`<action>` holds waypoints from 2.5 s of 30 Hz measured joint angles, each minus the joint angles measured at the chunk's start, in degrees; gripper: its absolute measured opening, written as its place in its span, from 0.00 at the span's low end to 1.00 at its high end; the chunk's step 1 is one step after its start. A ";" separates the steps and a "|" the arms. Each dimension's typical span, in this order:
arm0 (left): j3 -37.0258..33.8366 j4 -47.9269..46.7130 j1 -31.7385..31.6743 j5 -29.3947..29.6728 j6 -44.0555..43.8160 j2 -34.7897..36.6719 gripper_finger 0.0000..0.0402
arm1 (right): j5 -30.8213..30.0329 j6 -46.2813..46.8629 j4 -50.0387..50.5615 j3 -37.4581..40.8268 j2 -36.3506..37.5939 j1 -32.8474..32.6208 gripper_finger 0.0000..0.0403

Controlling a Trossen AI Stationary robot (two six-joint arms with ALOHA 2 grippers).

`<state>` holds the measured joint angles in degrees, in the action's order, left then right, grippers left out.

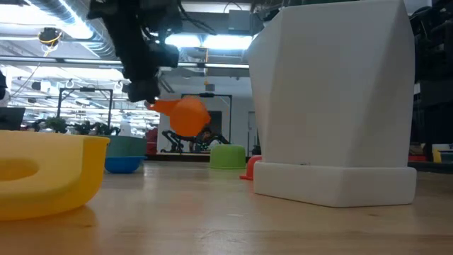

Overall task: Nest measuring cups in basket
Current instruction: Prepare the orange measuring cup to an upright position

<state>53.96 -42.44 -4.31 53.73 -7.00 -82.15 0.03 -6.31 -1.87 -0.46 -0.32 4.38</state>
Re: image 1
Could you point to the medium blue measuring cup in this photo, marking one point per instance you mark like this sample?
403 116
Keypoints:
124 164

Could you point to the dark computer monitor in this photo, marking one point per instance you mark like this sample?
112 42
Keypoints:
11 118

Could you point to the white hexagonal planter pot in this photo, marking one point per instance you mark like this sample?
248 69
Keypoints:
332 88

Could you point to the teal plastic basket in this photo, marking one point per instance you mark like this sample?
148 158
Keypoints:
127 146

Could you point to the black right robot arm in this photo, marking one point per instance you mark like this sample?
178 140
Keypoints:
433 42

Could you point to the green measuring cup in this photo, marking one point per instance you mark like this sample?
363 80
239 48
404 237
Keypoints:
227 156

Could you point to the black background robot arm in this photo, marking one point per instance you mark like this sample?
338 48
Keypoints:
221 139
171 140

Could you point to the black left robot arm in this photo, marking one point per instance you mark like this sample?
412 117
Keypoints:
120 10

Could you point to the white planter saucer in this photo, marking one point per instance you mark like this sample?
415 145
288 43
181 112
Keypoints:
332 184

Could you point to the yellow measuring cup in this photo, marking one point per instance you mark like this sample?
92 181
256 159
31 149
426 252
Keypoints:
53 177

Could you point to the person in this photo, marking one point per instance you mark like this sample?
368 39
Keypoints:
204 136

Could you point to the yellow background box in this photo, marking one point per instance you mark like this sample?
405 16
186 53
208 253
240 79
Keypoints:
443 153

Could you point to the red measuring cup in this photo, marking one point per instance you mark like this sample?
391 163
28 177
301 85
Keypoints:
254 166

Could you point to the orange measuring cup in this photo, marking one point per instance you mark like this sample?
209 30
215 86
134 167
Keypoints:
187 117

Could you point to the ceiling light panel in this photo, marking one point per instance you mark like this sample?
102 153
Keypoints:
219 42

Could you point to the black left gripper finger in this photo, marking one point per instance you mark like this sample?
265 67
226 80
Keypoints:
143 90

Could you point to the background potted plant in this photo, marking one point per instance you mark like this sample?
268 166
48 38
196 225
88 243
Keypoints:
56 124

